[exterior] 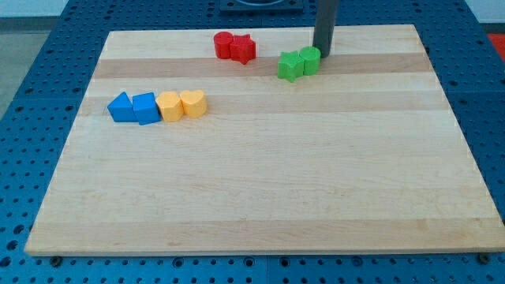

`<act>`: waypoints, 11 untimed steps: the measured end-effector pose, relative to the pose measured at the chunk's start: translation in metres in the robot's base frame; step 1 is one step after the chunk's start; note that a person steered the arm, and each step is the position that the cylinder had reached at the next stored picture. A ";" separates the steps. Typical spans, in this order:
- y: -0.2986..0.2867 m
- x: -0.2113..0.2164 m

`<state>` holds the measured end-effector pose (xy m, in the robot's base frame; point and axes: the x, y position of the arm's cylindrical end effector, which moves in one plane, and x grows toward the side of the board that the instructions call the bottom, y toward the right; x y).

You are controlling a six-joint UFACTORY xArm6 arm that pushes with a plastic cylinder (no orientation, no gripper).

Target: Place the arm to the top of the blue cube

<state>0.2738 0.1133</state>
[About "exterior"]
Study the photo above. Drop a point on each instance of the blue cube block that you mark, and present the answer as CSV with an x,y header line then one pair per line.
x,y
145,108

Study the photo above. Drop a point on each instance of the yellow heart block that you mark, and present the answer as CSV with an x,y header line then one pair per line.
x,y
194,103

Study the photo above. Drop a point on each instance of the green star block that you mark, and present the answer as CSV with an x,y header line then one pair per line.
x,y
290,66

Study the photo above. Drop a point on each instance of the yellow pentagon block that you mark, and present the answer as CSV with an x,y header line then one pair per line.
x,y
170,106

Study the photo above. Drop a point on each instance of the red star block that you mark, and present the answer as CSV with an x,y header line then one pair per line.
x,y
243,49

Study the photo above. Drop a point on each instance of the green cylinder block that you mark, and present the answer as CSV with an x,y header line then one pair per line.
x,y
311,56

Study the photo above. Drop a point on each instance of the red cylinder block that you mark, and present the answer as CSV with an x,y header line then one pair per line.
x,y
222,41

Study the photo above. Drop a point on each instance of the light wooden board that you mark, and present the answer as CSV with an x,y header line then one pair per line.
x,y
365,157

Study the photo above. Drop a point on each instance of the blue triangle block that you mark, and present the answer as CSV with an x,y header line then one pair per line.
x,y
121,109

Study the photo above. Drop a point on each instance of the red object at right edge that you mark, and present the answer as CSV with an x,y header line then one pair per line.
x,y
498,42

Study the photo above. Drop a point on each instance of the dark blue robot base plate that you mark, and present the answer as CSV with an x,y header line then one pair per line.
x,y
260,5

